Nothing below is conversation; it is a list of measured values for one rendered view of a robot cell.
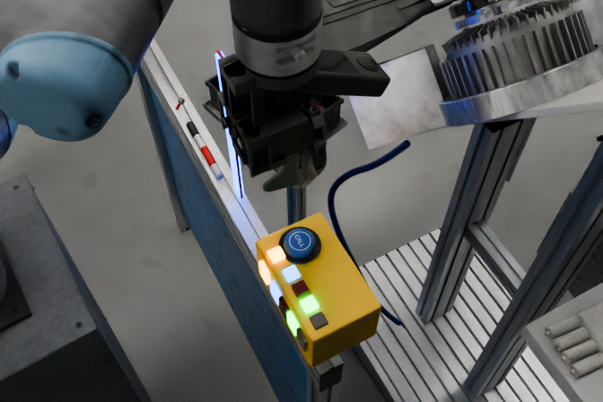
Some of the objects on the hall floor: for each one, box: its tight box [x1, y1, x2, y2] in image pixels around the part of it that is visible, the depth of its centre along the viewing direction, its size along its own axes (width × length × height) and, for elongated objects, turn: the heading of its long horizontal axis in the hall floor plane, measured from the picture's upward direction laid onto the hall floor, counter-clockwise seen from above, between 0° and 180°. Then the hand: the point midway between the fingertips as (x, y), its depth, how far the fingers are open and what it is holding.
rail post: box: [135, 66, 191, 233], centre depth 184 cm, size 4×4×78 cm
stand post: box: [415, 118, 531, 325], centre depth 160 cm, size 4×9×91 cm, turn 118°
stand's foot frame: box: [353, 227, 572, 402], centre depth 189 cm, size 62×46×8 cm
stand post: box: [464, 141, 603, 398], centre depth 138 cm, size 4×9×115 cm, turn 118°
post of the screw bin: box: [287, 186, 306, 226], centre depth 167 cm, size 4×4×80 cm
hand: (301, 175), depth 76 cm, fingers closed
